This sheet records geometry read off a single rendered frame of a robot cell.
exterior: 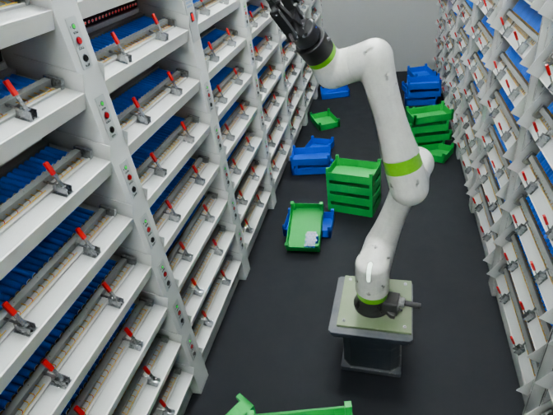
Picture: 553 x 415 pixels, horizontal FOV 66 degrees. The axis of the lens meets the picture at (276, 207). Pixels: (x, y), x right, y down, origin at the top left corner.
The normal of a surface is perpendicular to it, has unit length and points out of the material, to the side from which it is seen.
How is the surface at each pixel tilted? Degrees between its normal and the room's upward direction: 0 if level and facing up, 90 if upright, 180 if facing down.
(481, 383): 0
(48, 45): 90
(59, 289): 19
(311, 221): 26
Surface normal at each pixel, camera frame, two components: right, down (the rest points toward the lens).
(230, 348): -0.13, -0.82
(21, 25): 0.96, 0.29
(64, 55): -0.22, 0.57
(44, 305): 0.19, -0.77
